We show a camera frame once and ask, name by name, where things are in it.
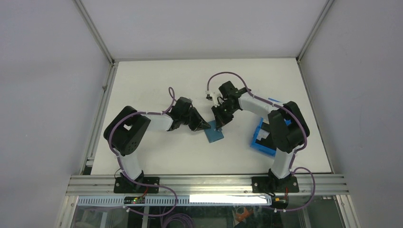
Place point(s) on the teal leather card holder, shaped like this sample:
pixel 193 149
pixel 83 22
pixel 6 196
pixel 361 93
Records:
pixel 213 134

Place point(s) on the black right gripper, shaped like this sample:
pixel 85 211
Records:
pixel 220 120

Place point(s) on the aluminium front mounting rail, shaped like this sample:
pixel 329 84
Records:
pixel 101 185

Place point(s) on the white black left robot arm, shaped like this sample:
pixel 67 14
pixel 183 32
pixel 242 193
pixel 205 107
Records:
pixel 125 132

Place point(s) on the white slotted cable duct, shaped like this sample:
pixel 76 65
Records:
pixel 191 200

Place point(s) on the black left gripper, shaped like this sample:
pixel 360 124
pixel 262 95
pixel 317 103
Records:
pixel 199 123

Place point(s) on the blue plastic bin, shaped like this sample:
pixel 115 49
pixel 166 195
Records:
pixel 262 140

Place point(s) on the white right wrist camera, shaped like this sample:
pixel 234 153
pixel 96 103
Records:
pixel 212 96

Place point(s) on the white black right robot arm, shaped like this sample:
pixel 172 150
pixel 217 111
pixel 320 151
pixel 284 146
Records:
pixel 287 128

